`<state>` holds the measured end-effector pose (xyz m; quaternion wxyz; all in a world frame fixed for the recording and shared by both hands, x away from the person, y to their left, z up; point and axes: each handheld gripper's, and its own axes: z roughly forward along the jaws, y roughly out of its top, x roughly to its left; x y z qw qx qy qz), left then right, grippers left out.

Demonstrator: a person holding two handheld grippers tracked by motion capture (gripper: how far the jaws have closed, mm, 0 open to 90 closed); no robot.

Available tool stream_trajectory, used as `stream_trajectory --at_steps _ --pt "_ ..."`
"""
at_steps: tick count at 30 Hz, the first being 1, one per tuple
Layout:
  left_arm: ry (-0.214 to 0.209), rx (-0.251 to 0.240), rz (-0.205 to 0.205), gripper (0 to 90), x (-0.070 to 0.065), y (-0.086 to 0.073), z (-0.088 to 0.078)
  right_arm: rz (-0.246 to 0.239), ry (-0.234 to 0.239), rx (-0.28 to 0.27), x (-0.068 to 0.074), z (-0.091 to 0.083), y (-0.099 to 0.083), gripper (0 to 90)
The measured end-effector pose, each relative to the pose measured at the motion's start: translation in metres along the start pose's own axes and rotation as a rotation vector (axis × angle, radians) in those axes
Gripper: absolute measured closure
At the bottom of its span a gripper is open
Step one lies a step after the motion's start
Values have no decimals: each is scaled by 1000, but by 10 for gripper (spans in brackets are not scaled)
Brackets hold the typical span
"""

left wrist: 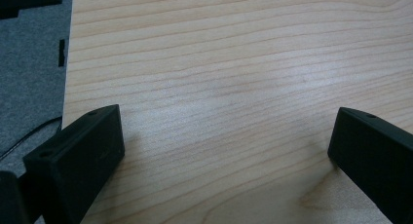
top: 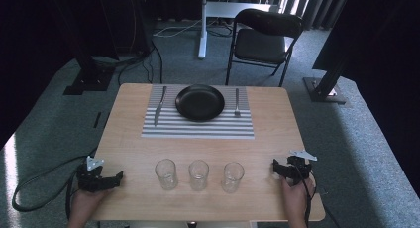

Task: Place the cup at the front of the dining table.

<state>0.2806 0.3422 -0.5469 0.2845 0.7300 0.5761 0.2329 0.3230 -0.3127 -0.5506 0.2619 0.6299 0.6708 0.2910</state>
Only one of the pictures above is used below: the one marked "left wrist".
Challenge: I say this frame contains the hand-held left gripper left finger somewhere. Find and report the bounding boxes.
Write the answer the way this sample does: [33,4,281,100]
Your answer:
[22,103,126,224]

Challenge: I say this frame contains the black stand base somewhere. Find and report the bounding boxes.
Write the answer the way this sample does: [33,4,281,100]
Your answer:
[0,0,64,20]

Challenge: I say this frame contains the black tape strip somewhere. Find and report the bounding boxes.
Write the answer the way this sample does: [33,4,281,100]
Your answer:
[57,38,66,68]

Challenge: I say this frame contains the black cable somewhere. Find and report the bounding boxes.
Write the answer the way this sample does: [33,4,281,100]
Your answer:
[0,115,63,161]

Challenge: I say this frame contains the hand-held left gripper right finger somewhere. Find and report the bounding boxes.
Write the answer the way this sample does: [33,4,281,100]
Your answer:
[326,106,413,224]

